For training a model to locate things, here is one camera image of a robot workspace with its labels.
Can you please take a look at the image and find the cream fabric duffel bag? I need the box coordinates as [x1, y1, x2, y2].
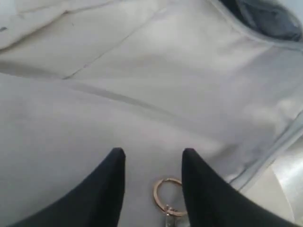
[0, 0, 303, 227]

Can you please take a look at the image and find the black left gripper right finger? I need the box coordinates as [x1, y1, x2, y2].
[181, 148, 295, 227]

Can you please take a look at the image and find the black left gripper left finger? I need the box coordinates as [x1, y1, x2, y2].
[14, 148, 125, 227]

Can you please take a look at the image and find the metal key ring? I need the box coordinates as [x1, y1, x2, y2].
[152, 177, 189, 227]

